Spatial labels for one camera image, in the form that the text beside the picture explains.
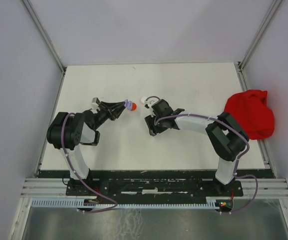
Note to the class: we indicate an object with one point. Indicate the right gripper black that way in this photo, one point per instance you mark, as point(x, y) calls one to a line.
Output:
point(149, 120)

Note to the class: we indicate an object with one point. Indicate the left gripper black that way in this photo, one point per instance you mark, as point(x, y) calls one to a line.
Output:
point(108, 107)

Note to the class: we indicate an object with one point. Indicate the purple charging case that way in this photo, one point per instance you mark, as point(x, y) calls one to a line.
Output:
point(128, 104)

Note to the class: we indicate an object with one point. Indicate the white charging case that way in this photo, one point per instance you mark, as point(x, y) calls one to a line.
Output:
point(143, 100)

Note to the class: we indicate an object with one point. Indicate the orange charging case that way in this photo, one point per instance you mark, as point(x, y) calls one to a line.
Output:
point(133, 106)

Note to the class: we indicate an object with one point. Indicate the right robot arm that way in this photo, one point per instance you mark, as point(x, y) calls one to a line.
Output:
point(229, 140)

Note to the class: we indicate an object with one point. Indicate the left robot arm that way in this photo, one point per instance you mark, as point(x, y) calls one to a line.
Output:
point(68, 131)

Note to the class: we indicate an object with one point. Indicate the red cloth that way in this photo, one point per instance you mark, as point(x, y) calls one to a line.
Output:
point(251, 111)

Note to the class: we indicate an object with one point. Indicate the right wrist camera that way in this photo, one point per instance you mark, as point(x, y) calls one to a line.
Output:
point(149, 101)

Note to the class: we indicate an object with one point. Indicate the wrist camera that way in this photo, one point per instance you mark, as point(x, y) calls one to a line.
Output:
point(95, 103)
point(149, 101)

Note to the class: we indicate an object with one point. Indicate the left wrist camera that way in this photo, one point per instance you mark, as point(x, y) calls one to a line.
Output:
point(95, 103)

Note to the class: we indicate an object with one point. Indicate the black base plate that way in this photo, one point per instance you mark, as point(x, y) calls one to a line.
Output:
point(161, 186)

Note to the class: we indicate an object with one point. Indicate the white cable duct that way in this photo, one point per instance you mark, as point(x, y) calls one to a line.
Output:
point(83, 203)

